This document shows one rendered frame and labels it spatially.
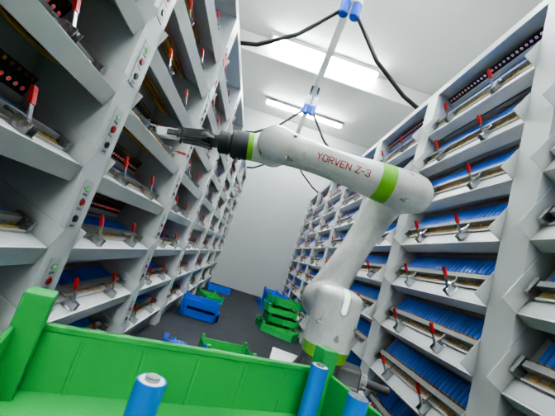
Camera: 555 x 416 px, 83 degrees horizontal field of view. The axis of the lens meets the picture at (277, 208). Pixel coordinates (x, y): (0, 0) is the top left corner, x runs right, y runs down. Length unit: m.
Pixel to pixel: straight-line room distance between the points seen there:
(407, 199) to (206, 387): 0.76
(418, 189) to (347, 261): 0.31
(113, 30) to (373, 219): 0.91
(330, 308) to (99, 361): 0.64
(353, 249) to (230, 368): 0.77
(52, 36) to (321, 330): 0.84
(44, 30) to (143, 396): 0.61
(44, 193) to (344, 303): 0.77
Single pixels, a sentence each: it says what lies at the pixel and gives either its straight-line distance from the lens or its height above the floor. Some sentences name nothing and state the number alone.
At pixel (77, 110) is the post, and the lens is 0.92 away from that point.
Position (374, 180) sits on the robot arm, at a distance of 0.92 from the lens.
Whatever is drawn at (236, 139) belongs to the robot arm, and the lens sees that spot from 1.02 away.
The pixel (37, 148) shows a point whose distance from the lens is 0.74.
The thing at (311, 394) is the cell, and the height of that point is 0.52.
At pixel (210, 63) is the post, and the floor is 1.44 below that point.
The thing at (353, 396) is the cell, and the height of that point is 0.55.
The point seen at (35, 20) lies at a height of 0.88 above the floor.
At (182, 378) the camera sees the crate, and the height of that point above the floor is 0.51.
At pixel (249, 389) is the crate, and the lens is 0.37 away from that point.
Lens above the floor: 0.64
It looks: 9 degrees up
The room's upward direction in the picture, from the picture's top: 18 degrees clockwise
